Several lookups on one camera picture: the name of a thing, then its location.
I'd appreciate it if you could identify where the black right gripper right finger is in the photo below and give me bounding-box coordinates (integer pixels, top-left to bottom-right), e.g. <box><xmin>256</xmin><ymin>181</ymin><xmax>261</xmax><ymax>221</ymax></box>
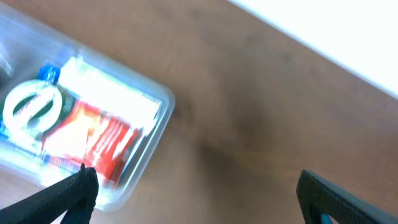
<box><xmin>296</xmin><ymin>170</ymin><xmax>397</xmax><ymax>224</ymax></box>

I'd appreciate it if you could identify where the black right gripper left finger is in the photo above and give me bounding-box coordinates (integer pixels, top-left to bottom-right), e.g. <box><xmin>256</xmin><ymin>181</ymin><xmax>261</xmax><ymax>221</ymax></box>
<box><xmin>1</xmin><ymin>164</ymin><xmax>99</xmax><ymax>224</ymax></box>

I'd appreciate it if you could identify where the red medicine box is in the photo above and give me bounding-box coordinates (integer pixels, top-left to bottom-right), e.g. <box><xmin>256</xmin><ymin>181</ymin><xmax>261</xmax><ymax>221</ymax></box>
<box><xmin>43</xmin><ymin>100</ymin><xmax>141</xmax><ymax>183</ymax></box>

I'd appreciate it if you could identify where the green Zam-Buk box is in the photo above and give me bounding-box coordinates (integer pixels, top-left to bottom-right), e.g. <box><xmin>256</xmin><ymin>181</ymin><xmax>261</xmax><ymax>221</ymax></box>
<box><xmin>1</xmin><ymin>80</ymin><xmax>76</xmax><ymax>142</ymax></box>

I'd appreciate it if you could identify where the white green medicine box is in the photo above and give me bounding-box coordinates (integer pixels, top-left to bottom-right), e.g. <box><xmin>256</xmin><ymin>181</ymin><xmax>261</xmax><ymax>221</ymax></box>
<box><xmin>58</xmin><ymin>57</ymin><xmax>161</xmax><ymax>136</ymax></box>

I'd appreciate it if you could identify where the clear plastic container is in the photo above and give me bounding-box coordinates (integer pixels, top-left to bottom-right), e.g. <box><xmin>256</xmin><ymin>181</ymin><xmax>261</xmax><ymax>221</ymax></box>
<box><xmin>1</xmin><ymin>4</ymin><xmax>175</xmax><ymax>211</ymax></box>

